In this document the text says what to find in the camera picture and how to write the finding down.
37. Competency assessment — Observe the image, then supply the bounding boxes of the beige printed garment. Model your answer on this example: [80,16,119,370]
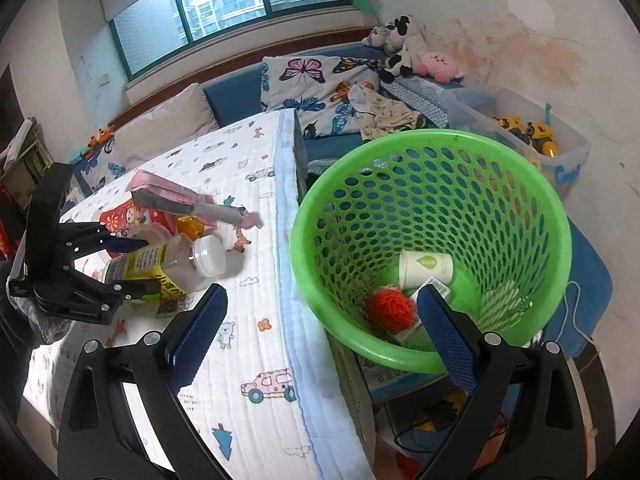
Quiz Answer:
[347,84,426,141]

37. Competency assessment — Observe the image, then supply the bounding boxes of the clear plastic bottle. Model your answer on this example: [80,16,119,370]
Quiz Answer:
[165,234,228,286]

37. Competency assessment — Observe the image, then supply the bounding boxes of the black white cow plush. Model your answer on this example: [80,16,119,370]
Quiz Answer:
[380,16,428,86]

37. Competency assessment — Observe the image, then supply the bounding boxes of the green plastic mesh basket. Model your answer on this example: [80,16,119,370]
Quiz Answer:
[290,129,572,375]

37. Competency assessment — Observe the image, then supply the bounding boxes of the blue white patterned cloth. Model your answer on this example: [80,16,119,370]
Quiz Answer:
[385,77,451,128]

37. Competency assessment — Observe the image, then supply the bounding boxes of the metal shelf rack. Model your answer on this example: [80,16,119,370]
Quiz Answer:
[0,117,53,191]

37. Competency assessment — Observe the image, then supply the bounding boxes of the large butterfly print pillow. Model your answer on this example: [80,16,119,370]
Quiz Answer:
[260,55,381,138]

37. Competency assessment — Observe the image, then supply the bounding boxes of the blue white milk carton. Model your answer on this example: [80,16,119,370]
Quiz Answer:
[400,281,453,348]

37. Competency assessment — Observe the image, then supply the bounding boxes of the yellow toy vehicle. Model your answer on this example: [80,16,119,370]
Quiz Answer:
[492,115,558,158]

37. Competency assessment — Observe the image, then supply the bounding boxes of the pink plush toy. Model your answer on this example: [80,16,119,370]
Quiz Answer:
[412,51,466,83]

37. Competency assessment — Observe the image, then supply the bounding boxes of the white paper cup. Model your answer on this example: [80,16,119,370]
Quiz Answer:
[398,249,455,291]

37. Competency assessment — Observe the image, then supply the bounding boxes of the grey plush toy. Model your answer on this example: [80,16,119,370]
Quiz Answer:
[361,25,396,51]

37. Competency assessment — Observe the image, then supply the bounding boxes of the red snack packet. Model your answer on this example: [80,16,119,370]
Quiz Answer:
[97,200,176,241]

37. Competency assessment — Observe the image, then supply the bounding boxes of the yellow green drink carton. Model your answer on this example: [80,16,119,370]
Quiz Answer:
[102,241,188,303]

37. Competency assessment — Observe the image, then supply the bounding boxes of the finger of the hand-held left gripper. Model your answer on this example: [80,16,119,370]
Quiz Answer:
[60,220,152,262]
[45,262,162,326]

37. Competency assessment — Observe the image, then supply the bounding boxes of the window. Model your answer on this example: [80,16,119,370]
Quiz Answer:
[107,0,351,81]

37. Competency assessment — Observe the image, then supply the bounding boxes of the blue floor mat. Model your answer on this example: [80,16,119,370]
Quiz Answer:
[542,220,613,361]

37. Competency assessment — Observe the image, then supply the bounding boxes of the white cord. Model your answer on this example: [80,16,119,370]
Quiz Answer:
[565,280,601,351]

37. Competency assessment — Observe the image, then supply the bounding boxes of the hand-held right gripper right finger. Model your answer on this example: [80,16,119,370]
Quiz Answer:
[412,282,588,480]

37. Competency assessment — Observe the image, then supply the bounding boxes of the pink silver foil wrapper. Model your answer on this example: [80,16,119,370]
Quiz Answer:
[129,170,263,231]

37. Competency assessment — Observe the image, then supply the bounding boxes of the red mesh ball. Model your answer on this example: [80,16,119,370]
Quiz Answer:
[362,287,418,333]

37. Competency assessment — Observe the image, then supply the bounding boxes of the beige pillow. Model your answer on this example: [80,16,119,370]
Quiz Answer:
[112,82,221,161]

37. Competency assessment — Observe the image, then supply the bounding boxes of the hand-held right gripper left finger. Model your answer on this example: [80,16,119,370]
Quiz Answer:
[57,282,236,480]

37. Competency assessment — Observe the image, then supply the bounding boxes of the orange candy wrapper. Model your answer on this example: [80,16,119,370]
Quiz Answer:
[177,215,208,238]

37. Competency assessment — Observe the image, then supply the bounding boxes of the blue sofa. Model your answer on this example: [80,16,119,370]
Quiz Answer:
[70,42,451,196]

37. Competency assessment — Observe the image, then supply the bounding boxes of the small butterfly print pillow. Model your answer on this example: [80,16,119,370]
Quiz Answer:
[80,145,126,196]

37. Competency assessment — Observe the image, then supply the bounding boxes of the clear plastic storage box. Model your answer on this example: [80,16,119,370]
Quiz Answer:
[442,87,592,201]

